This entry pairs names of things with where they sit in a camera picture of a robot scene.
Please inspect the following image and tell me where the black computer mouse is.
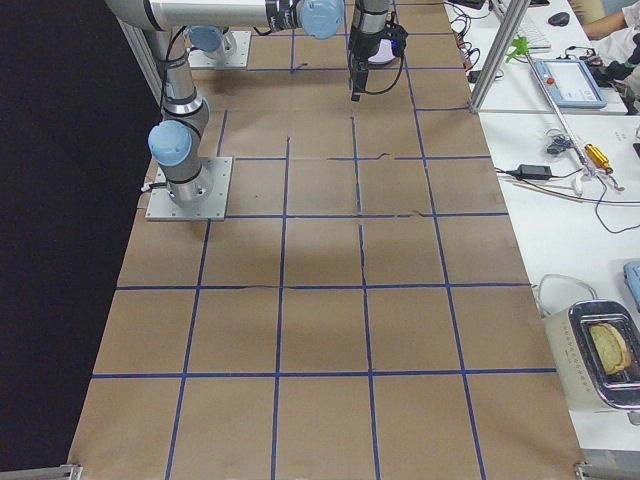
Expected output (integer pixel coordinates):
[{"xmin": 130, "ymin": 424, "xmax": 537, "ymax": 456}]
[{"xmin": 547, "ymin": 11, "xmax": 571, "ymax": 27}]

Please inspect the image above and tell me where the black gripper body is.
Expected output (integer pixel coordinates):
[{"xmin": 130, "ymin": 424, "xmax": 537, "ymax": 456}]
[{"xmin": 349, "ymin": 53, "xmax": 369, "ymax": 95}]

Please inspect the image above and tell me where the black power adapter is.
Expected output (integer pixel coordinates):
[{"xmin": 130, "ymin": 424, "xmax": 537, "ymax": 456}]
[{"xmin": 516, "ymin": 164, "xmax": 553, "ymax": 181}]

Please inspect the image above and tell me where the green-handled reacher stick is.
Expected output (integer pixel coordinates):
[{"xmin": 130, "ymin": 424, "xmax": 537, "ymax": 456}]
[{"xmin": 507, "ymin": 36, "xmax": 597, "ymax": 198}]

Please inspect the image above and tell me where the wooden chopstick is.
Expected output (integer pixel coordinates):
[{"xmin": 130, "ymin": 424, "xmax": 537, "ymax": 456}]
[{"xmin": 513, "ymin": 182, "xmax": 588, "ymax": 202}]

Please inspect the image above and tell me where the teach pendant tablet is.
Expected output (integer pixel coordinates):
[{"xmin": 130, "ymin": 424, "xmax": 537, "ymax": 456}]
[{"xmin": 534, "ymin": 59, "xmax": 607, "ymax": 109}]

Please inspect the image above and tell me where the lilac plate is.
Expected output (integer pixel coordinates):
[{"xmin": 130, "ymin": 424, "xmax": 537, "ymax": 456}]
[{"xmin": 368, "ymin": 39, "xmax": 397, "ymax": 67}]

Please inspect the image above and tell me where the white keyboard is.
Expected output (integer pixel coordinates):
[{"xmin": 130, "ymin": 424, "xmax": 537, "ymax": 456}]
[{"xmin": 512, "ymin": 23, "xmax": 552, "ymax": 53}]

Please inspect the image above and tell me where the yellow tool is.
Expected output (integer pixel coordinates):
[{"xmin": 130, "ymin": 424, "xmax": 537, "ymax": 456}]
[{"xmin": 584, "ymin": 144, "xmax": 613, "ymax": 174}]

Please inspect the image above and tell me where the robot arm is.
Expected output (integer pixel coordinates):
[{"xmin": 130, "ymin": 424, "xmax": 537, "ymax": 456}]
[
  {"xmin": 106, "ymin": 1, "xmax": 344, "ymax": 207},
  {"xmin": 348, "ymin": 0, "xmax": 397, "ymax": 102}
]

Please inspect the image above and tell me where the bread slice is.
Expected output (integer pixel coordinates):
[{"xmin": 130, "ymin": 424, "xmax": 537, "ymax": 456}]
[{"xmin": 589, "ymin": 323, "xmax": 631, "ymax": 375}]

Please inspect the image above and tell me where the aluminium frame post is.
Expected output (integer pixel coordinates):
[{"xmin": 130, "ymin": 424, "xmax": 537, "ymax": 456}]
[{"xmin": 469, "ymin": 0, "xmax": 529, "ymax": 113}]

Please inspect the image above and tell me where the white toaster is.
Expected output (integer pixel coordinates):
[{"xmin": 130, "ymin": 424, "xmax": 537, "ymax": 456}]
[{"xmin": 543, "ymin": 300, "xmax": 639, "ymax": 414}]

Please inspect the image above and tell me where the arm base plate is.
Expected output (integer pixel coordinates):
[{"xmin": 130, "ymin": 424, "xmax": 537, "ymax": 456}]
[
  {"xmin": 189, "ymin": 31, "xmax": 252, "ymax": 70},
  {"xmin": 145, "ymin": 157, "xmax": 233, "ymax": 221}
]

